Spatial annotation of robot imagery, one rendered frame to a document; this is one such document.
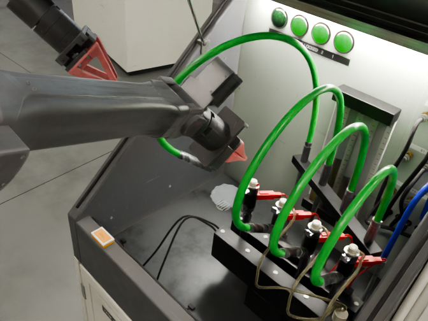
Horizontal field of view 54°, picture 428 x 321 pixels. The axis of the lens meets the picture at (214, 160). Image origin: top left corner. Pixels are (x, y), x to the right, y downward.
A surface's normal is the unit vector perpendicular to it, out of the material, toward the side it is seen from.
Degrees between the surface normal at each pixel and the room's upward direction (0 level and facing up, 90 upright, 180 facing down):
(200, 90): 55
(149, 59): 90
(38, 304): 0
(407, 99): 90
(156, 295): 0
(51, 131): 112
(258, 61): 90
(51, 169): 0
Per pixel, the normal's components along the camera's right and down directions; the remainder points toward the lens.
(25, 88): 0.64, -0.70
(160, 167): 0.70, 0.47
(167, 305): 0.09, -0.80
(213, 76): -0.15, -0.06
